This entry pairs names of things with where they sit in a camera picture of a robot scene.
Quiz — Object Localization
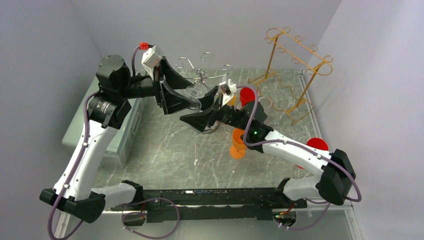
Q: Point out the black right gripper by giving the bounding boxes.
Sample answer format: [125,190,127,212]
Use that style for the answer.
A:
[180,85,250,132]

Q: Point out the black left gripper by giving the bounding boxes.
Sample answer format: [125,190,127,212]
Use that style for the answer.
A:
[118,56,196,114]

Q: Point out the clear ribbed wine glass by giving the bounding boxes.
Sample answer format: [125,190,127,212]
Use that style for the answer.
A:
[185,81,209,112]

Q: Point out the orange plastic goblet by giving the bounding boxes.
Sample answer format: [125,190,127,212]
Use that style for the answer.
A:
[227,95,237,108]
[229,128,247,160]

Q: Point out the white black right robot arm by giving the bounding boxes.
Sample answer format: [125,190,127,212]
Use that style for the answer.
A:
[180,86,362,208]

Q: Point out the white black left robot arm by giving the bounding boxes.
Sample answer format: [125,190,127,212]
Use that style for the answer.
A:
[39,54,213,223]

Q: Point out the chrome wine glass rack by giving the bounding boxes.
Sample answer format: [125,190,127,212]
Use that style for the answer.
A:
[175,52,234,96]

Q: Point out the clear wine glass right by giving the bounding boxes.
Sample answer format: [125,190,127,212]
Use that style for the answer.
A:
[258,96,273,109]

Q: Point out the gold wine glass rack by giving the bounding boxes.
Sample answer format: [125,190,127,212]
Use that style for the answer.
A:
[247,27,334,126]

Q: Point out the orange plastic goblet back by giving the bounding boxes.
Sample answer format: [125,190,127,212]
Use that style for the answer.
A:
[227,95,237,108]

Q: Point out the red plastic goblet back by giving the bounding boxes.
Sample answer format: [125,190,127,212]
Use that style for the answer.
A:
[239,87,257,108]

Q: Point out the green plastic storage box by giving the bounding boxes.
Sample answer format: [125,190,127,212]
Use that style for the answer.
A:
[62,98,146,168]

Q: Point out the red plastic goblet lying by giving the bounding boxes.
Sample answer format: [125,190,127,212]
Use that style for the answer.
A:
[306,137,329,151]

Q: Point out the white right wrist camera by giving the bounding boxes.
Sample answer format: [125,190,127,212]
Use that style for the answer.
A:
[218,79,237,105]

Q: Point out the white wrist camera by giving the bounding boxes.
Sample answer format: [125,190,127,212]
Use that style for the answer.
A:
[218,79,237,105]
[138,42,163,80]

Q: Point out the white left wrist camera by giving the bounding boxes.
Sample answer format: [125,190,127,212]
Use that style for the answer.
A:
[138,42,163,80]

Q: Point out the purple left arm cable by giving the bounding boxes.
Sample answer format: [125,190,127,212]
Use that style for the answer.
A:
[46,46,181,240]

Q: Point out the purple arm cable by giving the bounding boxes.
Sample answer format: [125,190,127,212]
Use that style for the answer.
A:
[46,46,181,240]
[236,85,363,232]

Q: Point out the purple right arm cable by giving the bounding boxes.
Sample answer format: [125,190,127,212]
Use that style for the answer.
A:
[236,85,363,232]

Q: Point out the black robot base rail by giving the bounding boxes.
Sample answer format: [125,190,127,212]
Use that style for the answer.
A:
[112,187,307,223]

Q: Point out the aluminium frame rail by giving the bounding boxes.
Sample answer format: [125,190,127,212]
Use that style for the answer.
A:
[52,187,364,240]

